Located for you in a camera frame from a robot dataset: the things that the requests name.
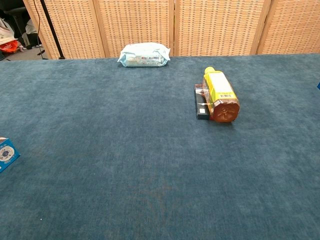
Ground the blue chocolate chip cookie box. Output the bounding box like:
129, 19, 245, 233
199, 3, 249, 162
0, 136, 21, 174

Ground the small dark packet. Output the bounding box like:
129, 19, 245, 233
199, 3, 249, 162
194, 83, 212, 121

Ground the blue carpet table mat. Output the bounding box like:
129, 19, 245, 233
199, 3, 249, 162
0, 53, 320, 240

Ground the light blue wet wipes pack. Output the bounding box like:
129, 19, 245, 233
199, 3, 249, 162
117, 41, 171, 68

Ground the yellow capped tea bottle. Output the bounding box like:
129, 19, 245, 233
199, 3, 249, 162
202, 66, 241, 124

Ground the wicker folding screen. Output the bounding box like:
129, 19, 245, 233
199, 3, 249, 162
22, 0, 320, 60

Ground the black tripod stand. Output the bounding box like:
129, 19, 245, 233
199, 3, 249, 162
39, 0, 66, 60

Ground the orange plastic bag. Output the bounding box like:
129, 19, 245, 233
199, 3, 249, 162
0, 40, 20, 54

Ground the black office chair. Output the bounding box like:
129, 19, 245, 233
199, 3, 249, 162
0, 0, 32, 50

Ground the black floor cable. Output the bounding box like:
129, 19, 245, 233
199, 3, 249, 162
33, 0, 46, 56

